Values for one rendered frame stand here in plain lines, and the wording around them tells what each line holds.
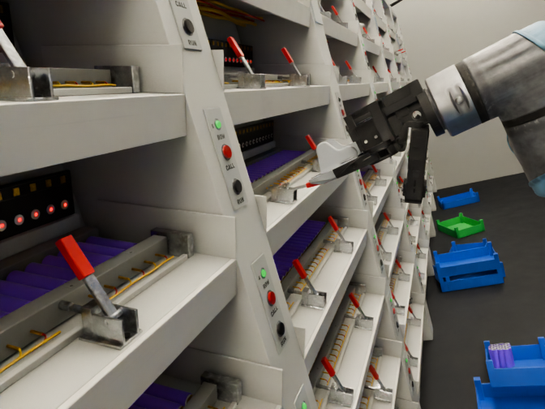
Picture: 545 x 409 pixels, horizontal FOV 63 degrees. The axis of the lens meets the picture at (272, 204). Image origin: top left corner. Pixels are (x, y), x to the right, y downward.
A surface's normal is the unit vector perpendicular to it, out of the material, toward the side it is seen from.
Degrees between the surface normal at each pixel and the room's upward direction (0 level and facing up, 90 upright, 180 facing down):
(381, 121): 90
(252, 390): 90
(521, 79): 96
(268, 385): 90
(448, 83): 56
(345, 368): 18
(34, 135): 108
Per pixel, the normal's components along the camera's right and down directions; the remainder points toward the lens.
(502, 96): -0.14, 0.57
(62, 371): 0.01, -0.96
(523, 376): -0.41, -0.06
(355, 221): -0.34, 0.25
